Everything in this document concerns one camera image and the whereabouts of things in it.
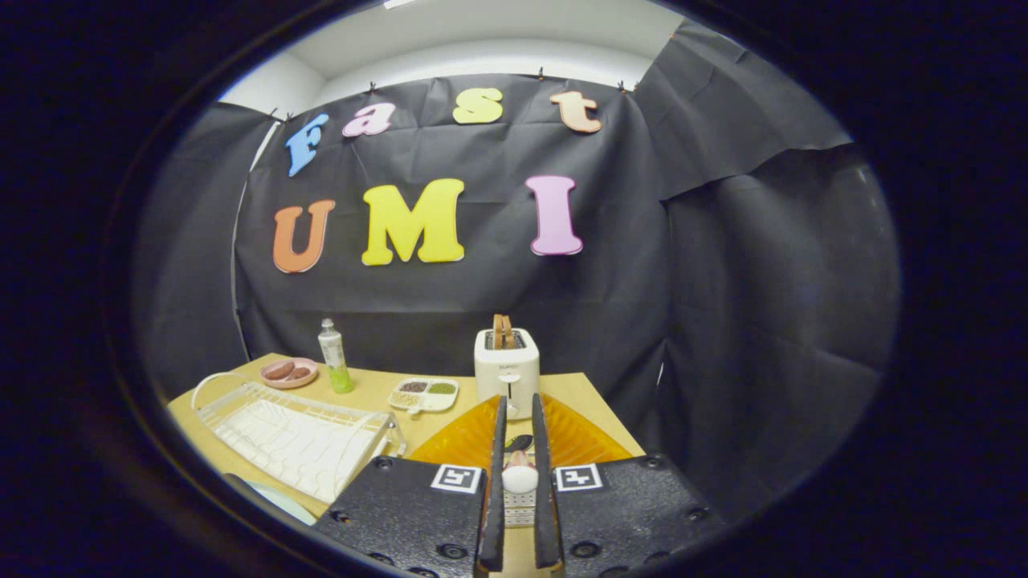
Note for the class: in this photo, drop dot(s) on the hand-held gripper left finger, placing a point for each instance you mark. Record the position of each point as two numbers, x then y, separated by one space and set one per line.
494 498

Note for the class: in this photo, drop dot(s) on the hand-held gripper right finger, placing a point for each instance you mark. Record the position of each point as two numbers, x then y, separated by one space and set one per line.
546 498

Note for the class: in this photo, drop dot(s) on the pale green plate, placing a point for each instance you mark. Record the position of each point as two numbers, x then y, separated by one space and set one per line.
281 502

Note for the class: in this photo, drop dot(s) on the small pink plate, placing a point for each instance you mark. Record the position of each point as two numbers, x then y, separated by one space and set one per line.
289 385

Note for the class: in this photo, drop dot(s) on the white divided snack tray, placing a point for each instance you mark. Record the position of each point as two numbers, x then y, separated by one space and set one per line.
438 404

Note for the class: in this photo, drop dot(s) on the cream white toaster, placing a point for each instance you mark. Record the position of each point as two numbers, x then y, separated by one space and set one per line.
506 377

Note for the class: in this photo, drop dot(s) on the brown toast slices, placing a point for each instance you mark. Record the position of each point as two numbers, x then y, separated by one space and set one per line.
499 329

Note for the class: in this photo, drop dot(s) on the black backdrop cloth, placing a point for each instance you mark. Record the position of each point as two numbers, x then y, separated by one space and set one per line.
482 305

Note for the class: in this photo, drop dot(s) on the clear bottle with green drink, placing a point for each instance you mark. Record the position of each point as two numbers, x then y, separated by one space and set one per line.
333 353

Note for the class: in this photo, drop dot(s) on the brown meat piece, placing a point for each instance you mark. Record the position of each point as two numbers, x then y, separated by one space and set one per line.
279 371
299 373

